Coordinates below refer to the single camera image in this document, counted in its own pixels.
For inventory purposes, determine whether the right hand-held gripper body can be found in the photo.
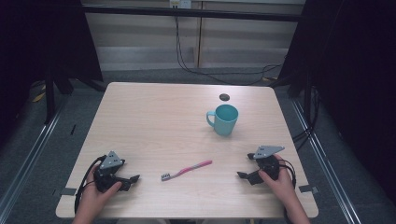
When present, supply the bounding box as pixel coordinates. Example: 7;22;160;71
251;145;286;182

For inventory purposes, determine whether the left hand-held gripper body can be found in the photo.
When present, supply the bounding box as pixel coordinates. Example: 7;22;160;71
92;150;132;193

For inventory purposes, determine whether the person's right hand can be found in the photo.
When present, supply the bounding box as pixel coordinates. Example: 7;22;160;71
258;153;297;204

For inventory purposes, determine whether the person's left hand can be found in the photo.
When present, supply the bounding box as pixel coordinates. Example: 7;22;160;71
74;171;123;218

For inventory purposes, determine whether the grey tape piece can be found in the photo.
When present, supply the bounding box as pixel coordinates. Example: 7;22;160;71
298;184;319;194
59;187;78;197

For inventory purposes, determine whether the pink toothbrush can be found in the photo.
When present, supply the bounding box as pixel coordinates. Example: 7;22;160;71
161;160;214;182

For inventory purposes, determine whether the yellow floor tape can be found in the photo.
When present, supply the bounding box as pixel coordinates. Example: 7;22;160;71
31;83;48;104

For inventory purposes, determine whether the dark curtain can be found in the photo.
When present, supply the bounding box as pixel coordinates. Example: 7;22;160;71
0;0;106;147
270;0;396;204

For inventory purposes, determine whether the black horizontal bar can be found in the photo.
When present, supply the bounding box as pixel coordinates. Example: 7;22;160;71
81;3;305;23

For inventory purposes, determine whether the white power strip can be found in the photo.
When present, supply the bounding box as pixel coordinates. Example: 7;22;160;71
169;0;192;9

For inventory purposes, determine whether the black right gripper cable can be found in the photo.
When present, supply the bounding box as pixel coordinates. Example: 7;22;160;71
276;158;298;224

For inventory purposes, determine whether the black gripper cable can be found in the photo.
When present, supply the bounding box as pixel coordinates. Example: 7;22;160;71
73;154;107;215
276;158;298;224

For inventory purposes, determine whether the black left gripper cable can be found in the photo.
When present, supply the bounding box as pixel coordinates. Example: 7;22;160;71
73;154;107;215

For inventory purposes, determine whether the teal cup with handle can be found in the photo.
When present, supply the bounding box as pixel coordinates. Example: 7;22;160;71
205;104;240;137

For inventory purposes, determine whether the black floor cables bundle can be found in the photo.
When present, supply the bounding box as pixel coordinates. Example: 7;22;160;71
290;85;322;152

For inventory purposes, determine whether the metal floor rail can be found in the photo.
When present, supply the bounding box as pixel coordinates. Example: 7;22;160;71
290;98;362;224
0;101;64;217

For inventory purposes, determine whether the black stand post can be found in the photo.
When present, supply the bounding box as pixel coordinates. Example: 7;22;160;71
42;60;58;126

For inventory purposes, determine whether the black wall cable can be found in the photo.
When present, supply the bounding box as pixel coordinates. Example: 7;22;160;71
173;7;284;87

